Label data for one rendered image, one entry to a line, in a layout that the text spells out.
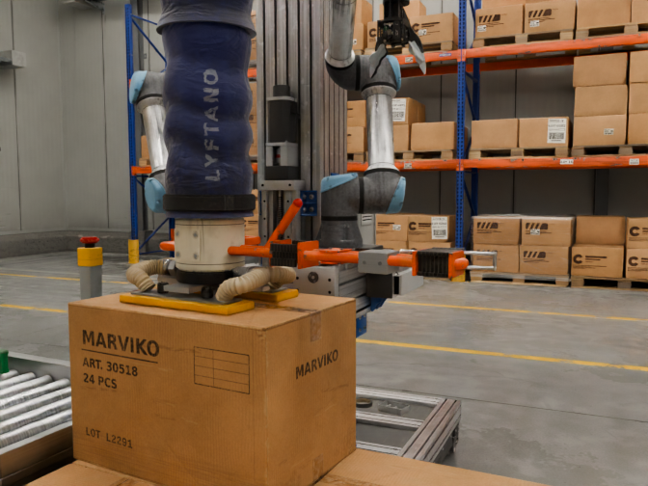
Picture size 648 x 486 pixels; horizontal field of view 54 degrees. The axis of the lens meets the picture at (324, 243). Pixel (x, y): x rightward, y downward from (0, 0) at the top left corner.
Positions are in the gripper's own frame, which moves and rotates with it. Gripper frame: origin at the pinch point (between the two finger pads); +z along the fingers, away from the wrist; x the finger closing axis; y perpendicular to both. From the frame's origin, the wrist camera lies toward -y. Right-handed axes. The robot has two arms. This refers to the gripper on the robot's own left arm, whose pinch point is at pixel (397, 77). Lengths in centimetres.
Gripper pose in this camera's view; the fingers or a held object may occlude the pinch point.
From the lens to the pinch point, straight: 179.5
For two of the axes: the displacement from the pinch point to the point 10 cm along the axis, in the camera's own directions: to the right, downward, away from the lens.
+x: 9.1, 0.3, -4.0
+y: -4.1, 0.8, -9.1
